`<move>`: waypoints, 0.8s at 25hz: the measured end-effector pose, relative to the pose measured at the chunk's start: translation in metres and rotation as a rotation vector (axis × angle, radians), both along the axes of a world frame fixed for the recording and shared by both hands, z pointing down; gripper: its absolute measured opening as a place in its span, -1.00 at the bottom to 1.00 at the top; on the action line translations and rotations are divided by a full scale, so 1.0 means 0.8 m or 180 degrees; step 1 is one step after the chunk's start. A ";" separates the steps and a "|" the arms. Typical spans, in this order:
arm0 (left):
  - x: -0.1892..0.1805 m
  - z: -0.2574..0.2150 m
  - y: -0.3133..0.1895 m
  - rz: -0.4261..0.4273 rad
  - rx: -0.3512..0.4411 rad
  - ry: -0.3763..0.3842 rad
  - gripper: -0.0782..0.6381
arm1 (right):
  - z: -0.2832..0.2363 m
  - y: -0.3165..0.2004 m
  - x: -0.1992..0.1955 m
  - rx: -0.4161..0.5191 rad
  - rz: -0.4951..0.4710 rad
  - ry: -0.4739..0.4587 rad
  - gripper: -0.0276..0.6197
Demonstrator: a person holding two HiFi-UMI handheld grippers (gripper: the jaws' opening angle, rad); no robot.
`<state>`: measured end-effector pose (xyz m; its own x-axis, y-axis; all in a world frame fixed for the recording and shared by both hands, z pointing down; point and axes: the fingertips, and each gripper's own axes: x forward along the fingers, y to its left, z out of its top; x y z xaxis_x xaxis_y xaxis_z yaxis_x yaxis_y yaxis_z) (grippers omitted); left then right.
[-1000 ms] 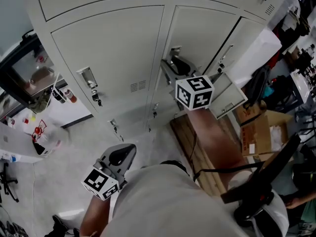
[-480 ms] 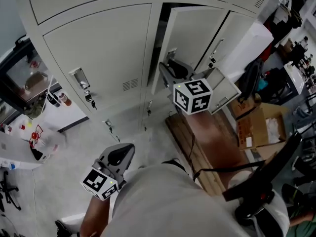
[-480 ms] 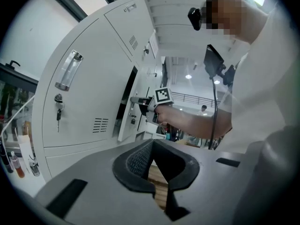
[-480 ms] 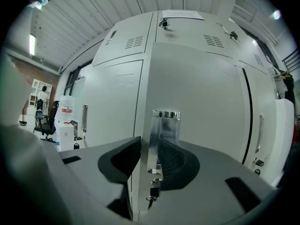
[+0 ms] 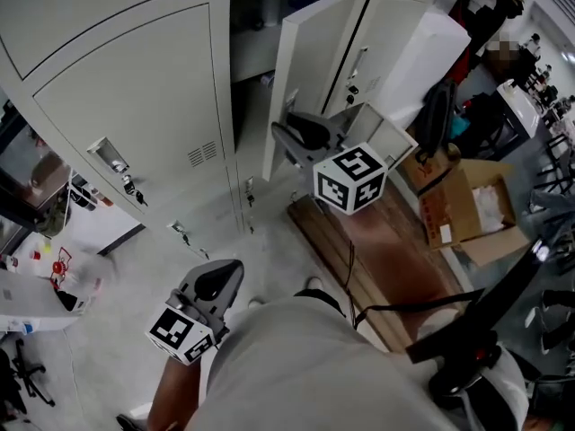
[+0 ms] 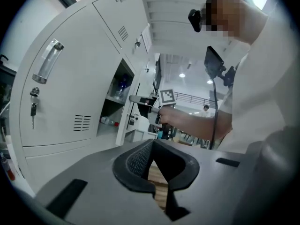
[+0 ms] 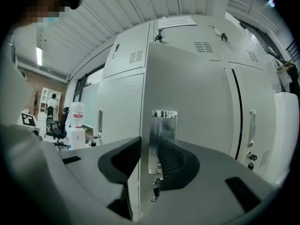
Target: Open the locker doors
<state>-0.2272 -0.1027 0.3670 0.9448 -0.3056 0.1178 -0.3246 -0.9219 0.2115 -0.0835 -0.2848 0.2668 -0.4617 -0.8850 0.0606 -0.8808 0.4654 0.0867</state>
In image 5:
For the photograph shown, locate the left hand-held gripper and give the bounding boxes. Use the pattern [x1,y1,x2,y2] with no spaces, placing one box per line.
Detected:
[144,258,245,367]

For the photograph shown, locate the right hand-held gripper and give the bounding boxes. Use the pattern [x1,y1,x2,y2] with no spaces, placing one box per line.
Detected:
[270,110,389,216]

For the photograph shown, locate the grey metal locker door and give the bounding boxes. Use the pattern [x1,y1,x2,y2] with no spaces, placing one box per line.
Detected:
[31,1,231,224]
[261,0,363,183]
[332,101,420,172]

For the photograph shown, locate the grey metal locker cabinet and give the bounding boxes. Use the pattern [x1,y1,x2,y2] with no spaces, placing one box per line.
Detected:
[0,0,450,260]

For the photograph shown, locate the person's left forearm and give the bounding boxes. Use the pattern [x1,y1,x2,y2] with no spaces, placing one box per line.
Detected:
[150,352,212,431]

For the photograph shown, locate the person's right forearm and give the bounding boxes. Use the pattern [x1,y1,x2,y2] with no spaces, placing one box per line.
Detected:
[348,208,464,354]

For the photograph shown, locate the open brown cardboard box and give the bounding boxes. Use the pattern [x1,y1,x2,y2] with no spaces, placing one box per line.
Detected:
[417,158,531,268]

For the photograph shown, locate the brown wooden slat pallet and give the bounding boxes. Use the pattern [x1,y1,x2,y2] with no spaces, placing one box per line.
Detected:
[287,181,455,354]

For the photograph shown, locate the closed red-printed cardboard box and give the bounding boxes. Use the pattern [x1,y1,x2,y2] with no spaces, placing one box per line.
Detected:
[397,144,450,192]

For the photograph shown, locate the clear jug red cap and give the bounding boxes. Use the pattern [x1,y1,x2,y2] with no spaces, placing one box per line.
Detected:
[47,247,116,295]

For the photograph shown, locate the black backpack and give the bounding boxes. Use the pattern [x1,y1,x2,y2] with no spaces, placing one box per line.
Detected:
[420,81,459,159]

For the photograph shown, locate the small white black-faced device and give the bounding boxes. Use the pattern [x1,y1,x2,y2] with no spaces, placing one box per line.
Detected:
[53,287,91,316]

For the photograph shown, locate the teal bag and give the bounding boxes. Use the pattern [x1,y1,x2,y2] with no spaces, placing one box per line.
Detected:
[450,114,472,137]

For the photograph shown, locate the person's black trousers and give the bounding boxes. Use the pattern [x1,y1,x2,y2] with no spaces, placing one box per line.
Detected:
[294,287,347,321]

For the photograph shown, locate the person's white shirt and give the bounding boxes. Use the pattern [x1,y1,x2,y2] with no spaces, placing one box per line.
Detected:
[190,295,531,431]

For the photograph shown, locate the large white box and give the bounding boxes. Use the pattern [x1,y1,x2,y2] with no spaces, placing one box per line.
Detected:
[379,5,472,123]

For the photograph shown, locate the white plastic wrapping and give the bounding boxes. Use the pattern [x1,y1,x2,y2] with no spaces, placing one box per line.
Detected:
[471,184,507,235]

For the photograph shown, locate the brown red bottle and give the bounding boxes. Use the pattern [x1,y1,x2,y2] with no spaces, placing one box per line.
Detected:
[89,185,114,208]

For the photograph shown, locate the black bag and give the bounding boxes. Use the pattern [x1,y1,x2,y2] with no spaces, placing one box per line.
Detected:
[462,92,507,129]

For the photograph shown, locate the black key bunch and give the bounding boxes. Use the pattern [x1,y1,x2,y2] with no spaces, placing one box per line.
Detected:
[121,173,149,208]

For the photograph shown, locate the black office chair base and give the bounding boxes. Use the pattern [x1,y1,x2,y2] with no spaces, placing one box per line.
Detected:
[8,338,58,409]

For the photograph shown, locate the red garment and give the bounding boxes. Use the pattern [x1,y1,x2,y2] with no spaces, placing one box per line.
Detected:
[448,45,473,84]

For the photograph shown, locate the black tumbler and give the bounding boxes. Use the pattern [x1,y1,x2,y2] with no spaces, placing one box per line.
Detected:
[69,181,98,213]

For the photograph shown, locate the green camouflage bag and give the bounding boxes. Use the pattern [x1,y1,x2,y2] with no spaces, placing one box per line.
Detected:
[34,193,68,238]

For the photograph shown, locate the white desk black legs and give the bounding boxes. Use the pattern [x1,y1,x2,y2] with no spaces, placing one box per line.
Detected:
[496,78,541,139]

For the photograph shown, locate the black tablet screen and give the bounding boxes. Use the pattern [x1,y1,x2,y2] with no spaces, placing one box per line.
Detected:
[405,238,552,365]

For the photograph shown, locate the group of black chairs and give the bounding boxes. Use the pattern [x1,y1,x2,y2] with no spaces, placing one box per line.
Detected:
[532,130,575,197]

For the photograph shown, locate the black hanging clothes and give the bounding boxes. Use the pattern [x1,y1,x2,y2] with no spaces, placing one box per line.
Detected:
[448,0,526,62]

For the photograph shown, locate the black strap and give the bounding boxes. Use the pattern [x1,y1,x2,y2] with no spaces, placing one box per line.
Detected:
[354,287,486,327]

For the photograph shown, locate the black window frame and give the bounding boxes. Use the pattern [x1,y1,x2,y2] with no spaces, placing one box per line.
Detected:
[0,87,73,255]

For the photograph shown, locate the black tablet mount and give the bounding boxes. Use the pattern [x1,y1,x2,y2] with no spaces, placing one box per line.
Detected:
[426,343,504,410]

